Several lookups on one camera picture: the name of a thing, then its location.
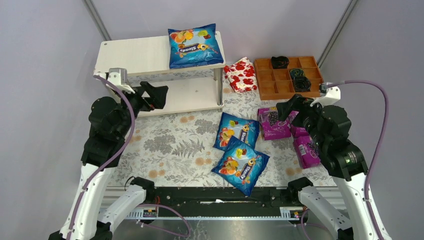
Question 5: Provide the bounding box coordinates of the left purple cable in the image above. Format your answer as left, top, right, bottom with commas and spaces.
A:
66, 74, 137, 240

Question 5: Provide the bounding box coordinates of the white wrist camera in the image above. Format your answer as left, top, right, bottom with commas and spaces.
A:
107, 67, 135, 94
310, 83, 341, 107

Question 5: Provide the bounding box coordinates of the blue candy bag on shelf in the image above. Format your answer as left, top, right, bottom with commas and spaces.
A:
167, 23, 224, 69

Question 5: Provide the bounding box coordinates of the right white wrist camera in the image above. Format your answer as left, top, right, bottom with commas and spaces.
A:
310, 83, 341, 107

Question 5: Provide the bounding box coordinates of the blue Slendy candy bag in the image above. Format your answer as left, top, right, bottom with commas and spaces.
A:
211, 136, 270, 197
213, 112, 260, 151

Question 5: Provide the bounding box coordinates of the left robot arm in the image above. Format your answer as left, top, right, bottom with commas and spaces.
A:
48, 81, 169, 240

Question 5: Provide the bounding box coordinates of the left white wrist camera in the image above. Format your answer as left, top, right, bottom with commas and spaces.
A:
107, 67, 135, 94

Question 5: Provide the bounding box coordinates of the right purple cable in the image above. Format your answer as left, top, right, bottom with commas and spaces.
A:
326, 79, 390, 240

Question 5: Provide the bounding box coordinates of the black coiled item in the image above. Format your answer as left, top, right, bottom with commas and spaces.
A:
270, 56, 290, 69
293, 76, 312, 92

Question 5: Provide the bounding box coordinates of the red floral white pouch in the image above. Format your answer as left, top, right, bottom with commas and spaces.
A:
223, 57, 258, 93

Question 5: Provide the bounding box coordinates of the wooden compartment tray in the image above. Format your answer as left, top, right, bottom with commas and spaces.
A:
253, 56, 324, 101

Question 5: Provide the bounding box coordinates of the floral table mat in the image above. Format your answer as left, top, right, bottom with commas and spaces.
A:
105, 69, 337, 188

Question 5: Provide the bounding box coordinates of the white two-tier shelf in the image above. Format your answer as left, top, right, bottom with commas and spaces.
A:
93, 35, 226, 117

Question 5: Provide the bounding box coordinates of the purple grape candy bag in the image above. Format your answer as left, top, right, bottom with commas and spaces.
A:
288, 110, 309, 139
257, 106, 292, 141
293, 136, 321, 169

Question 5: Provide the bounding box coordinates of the purple cable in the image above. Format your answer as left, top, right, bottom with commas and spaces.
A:
66, 74, 137, 240
326, 79, 390, 240

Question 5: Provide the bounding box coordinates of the dark green coiled item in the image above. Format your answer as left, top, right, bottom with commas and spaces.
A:
289, 68, 305, 80

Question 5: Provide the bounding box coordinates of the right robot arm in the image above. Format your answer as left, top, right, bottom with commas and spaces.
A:
276, 94, 391, 240

